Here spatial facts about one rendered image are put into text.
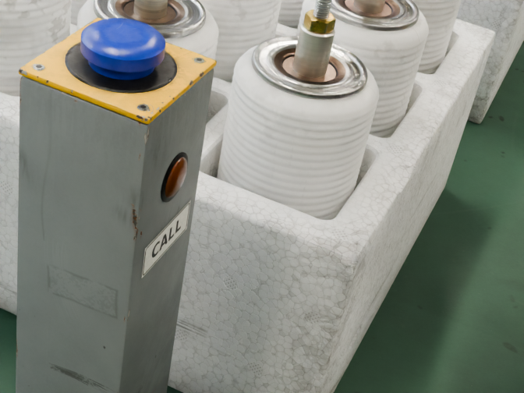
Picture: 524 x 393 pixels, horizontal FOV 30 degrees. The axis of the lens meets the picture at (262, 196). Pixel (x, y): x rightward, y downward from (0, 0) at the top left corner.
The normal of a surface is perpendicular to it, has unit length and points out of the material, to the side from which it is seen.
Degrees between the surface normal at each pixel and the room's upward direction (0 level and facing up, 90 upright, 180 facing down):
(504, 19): 90
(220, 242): 90
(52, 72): 0
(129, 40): 0
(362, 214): 0
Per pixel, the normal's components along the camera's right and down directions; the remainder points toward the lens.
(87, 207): -0.40, 0.49
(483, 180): 0.16, -0.80
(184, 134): 0.90, 0.36
